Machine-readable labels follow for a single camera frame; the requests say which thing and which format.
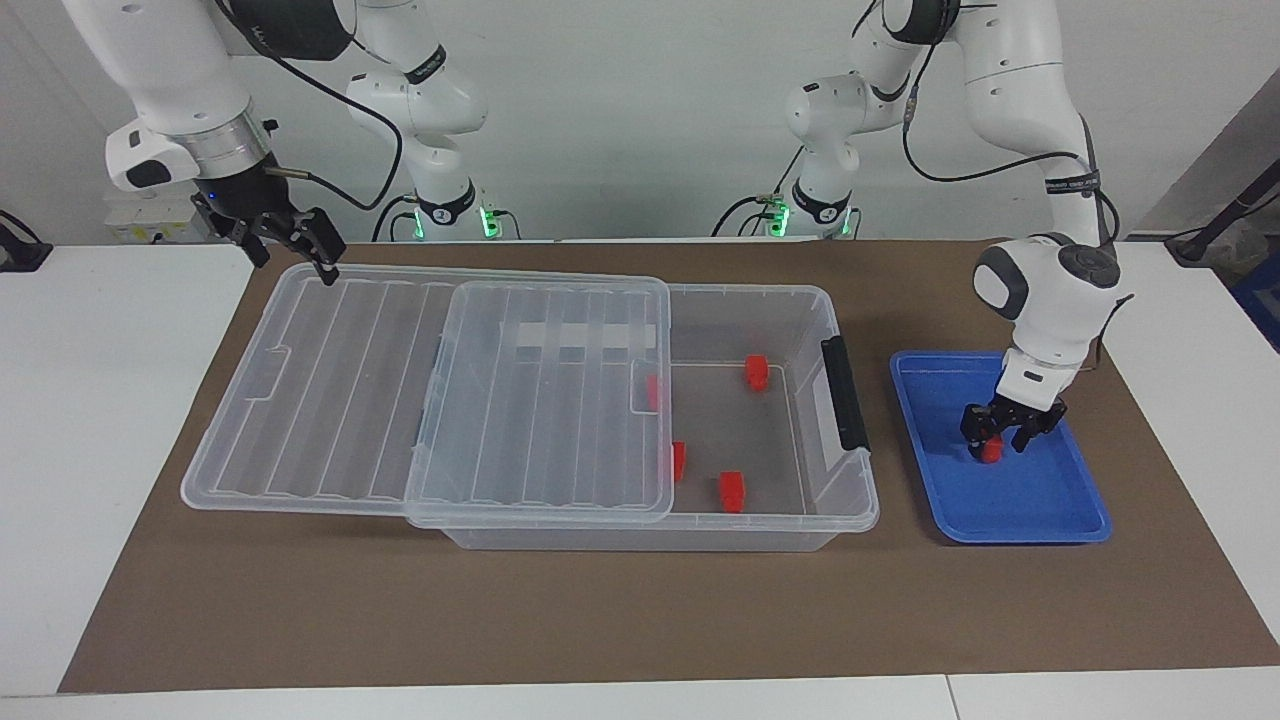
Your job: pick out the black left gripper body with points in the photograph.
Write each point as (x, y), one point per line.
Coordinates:
(1025, 413)

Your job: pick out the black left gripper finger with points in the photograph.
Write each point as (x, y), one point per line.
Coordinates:
(978, 425)
(1030, 434)

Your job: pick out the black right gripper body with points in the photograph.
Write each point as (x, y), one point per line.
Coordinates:
(245, 205)

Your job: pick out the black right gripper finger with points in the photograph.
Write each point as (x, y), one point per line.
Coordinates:
(322, 242)
(253, 245)

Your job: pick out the red block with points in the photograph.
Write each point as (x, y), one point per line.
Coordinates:
(732, 490)
(679, 460)
(757, 372)
(654, 393)
(990, 450)

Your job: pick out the clear ribbed plastic lid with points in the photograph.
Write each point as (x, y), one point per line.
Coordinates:
(330, 400)

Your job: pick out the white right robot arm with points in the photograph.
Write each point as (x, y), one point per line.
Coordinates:
(170, 70)

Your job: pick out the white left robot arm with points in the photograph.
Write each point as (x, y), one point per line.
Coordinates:
(1010, 60)

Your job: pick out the blue plastic tray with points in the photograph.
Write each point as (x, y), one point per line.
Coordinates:
(1040, 500)

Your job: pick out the clear plastic storage box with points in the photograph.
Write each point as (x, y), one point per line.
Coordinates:
(760, 440)

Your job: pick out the black clamp foot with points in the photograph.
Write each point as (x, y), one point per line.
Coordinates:
(22, 252)

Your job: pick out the blue crate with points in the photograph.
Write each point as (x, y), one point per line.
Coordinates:
(1262, 300)

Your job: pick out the black stand pole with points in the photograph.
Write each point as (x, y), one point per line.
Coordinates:
(1235, 208)

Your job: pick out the brown table mat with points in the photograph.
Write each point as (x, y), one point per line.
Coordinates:
(300, 600)

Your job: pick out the white wall socket box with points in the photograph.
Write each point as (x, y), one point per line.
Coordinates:
(140, 232)

